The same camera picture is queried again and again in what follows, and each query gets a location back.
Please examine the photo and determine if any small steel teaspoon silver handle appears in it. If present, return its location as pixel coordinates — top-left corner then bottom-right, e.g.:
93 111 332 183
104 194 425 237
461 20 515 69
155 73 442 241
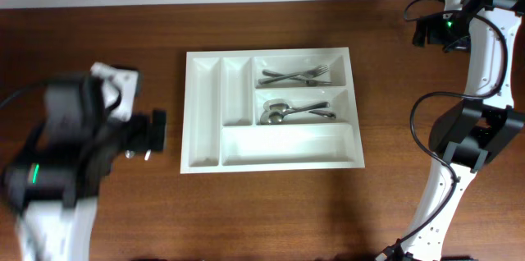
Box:
144 150 151 161

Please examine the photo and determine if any small steel teaspoon dark handle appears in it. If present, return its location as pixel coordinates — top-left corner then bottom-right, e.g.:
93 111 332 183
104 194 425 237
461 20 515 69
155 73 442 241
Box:
125 150 135 159

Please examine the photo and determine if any large steel spoon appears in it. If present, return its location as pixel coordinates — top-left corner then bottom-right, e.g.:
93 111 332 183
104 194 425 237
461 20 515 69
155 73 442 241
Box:
263 98 337 120
259 102 330 125

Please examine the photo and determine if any steel fork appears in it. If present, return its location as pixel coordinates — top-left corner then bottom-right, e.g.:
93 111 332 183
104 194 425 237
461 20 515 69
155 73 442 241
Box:
262 69 331 86
258 65 329 85

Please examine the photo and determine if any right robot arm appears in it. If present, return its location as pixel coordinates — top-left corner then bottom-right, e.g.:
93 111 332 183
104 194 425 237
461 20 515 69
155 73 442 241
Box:
377 0 524 260

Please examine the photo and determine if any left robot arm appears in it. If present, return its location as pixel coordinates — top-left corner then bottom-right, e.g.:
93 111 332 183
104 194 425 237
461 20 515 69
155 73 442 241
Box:
1 75 167 260

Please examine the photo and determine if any white plastic cutlery tray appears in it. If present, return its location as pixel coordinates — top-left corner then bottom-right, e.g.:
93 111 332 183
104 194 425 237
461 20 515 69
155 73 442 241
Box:
180 48 365 174

